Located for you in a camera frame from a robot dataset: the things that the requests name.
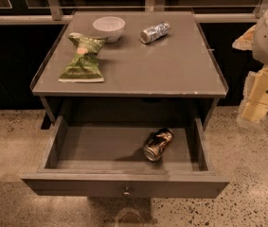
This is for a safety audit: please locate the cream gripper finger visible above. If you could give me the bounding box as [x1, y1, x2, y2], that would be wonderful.
[239, 98, 268, 122]
[232, 26, 256, 51]

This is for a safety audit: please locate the orange soda can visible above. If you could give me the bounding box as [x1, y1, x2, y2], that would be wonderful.
[143, 128, 174, 162]

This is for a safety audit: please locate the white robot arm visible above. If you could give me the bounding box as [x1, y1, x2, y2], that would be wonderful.
[232, 9, 268, 122]

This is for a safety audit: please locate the silver blue can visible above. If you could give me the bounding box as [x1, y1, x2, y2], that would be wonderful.
[140, 22, 170, 44]

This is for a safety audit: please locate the grey open top drawer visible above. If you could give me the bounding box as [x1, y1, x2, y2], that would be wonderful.
[22, 115, 229, 199]

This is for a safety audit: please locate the metal drawer knob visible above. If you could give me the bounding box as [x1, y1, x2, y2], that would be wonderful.
[122, 186, 131, 197]

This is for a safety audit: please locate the white bowl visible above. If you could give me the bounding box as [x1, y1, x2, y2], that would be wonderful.
[93, 16, 125, 44]

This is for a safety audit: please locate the green chip bag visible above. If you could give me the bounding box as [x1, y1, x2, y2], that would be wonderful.
[59, 32, 107, 83]

